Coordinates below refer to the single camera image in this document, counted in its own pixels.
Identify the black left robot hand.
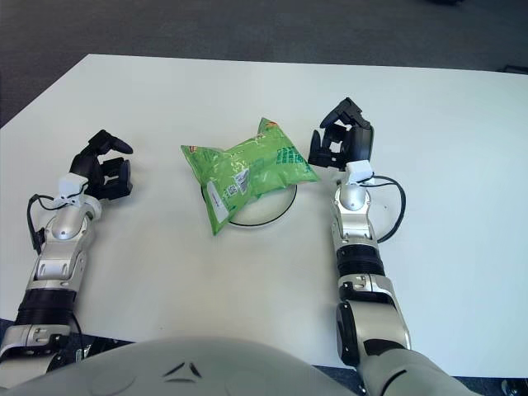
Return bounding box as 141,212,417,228
68,130,134,203

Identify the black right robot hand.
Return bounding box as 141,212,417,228
307,97,375,172

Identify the green snack bag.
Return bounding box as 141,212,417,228
180,117,321,237

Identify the white plate with black rim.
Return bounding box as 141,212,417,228
200,181,298,228

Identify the grey robot torso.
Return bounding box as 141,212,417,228
3,336,372,396

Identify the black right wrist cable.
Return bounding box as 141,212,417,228
362,175,408,244

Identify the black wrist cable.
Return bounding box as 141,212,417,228
362,175,408,244
26,193,90,255

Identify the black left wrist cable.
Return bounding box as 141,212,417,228
26,193,90,255

